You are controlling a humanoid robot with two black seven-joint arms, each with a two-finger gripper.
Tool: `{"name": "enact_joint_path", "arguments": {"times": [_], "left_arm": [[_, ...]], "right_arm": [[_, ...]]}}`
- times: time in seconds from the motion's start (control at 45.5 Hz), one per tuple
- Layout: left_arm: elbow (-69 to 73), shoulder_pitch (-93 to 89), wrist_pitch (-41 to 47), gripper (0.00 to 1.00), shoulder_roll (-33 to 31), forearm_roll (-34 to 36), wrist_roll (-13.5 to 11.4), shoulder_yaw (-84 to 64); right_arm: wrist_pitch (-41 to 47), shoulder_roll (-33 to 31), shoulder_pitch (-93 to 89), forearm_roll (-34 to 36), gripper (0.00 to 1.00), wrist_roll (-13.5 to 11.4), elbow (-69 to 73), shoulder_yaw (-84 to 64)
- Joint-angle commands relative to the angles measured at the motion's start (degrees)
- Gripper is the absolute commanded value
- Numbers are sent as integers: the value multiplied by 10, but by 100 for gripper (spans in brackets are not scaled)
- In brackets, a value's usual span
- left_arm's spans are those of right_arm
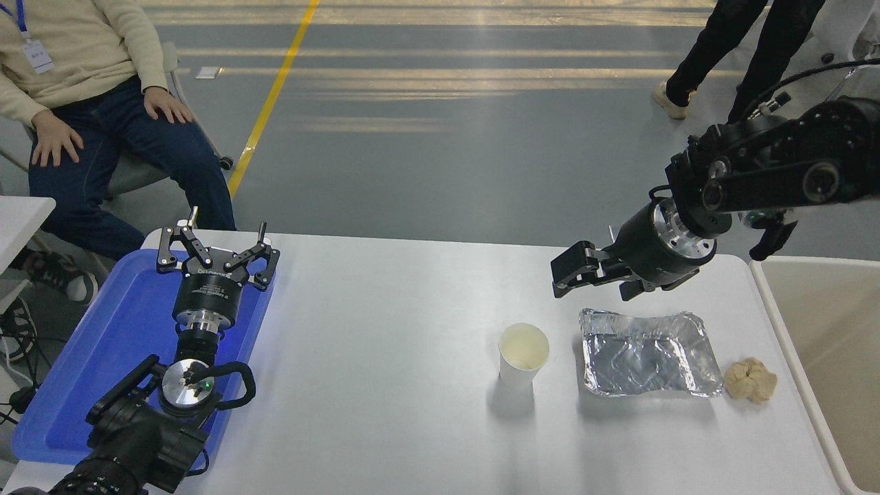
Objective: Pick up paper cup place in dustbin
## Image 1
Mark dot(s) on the silver foil tray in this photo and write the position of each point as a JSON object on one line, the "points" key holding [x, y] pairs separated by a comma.
{"points": [[646, 354]]}

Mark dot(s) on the black power plug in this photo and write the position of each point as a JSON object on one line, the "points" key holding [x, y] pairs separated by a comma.
{"points": [[23, 398]]}

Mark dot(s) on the white paper cup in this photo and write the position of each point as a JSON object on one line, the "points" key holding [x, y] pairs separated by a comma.
{"points": [[522, 357]]}

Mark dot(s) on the person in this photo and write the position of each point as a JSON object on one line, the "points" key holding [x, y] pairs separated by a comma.
{"points": [[82, 41], [729, 34]]}

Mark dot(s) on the blue plastic tray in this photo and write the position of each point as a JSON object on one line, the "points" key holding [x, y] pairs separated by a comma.
{"points": [[117, 330]]}

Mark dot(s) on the person's left hand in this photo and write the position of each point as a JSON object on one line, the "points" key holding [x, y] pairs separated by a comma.
{"points": [[165, 104]]}

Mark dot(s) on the person's right hand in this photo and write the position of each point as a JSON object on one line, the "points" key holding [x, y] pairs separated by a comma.
{"points": [[53, 136]]}

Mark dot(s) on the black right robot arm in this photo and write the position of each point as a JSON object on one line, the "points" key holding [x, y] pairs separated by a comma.
{"points": [[777, 165]]}

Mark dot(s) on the white floor sticker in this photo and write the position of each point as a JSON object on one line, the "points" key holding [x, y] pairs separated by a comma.
{"points": [[207, 73]]}

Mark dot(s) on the large pale bin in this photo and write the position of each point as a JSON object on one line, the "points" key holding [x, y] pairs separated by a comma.
{"points": [[825, 330]]}

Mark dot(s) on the grey wheeled chair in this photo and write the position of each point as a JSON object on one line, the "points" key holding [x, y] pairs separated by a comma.
{"points": [[137, 175]]}

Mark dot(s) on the crumpled tan paper ball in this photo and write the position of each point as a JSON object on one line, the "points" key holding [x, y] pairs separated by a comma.
{"points": [[751, 381]]}

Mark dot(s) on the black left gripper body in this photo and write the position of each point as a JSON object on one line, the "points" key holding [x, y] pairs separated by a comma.
{"points": [[208, 291]]}

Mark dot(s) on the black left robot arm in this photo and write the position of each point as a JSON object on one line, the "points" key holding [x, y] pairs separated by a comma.
{"points": [[137, 440]]}

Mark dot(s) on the white side table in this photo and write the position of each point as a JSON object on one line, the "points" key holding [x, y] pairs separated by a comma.
{"points": [[20, 220]]}

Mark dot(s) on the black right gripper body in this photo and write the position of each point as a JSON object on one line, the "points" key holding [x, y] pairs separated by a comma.
{"points": [[639, 247]]}

